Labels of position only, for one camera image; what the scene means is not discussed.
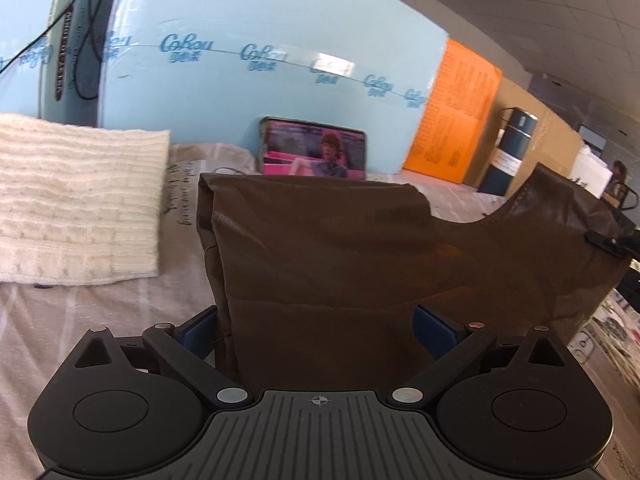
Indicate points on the dark blue thermos bottle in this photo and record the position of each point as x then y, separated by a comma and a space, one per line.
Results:
509, 152

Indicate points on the smartphone with lit screen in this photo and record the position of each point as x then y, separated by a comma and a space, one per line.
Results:
312, 150

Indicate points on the white knitted sweater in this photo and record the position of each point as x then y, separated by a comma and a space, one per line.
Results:
75, 200

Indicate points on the light blue foam board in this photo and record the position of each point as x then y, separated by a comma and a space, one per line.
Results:
30, 45
280, 35

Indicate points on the orange board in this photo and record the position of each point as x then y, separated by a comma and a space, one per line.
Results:
452, 115

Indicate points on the cardboard panel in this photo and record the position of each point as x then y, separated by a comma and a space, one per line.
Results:
545, 135

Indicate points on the brown garment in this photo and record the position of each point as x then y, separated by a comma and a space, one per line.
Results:
350, 260

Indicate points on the white box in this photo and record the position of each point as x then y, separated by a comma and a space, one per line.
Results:
590, 170

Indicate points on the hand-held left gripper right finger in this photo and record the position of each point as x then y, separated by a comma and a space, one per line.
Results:
434, 332

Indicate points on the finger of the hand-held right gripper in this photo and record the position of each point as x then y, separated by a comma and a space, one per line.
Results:
606, 243

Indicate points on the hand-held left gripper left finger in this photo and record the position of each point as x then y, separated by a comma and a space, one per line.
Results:
199, 336

